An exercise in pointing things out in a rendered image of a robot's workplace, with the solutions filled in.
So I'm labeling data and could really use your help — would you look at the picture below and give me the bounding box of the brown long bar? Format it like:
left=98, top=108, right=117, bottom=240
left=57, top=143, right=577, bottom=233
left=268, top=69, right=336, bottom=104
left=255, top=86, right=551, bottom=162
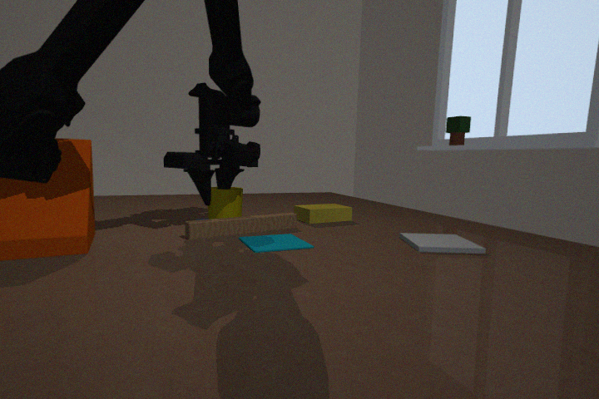
left=185, top=213, right=297, bottom=239

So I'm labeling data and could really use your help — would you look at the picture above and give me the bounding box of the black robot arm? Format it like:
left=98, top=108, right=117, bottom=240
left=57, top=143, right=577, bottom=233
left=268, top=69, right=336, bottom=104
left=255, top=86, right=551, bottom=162
left=0, top=0, right=261, bottom=184

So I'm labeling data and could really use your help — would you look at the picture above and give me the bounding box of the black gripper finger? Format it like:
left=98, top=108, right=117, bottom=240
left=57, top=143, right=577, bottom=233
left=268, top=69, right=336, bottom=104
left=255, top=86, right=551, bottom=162
left=215, top=168, right=244, bottom=190
left=183, top=169, right=215, bottom=205

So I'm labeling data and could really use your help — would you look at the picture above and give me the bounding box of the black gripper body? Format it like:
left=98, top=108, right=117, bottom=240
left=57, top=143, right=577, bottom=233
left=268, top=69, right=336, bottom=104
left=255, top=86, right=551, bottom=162
left=164, top=123, right=248, bottom=170

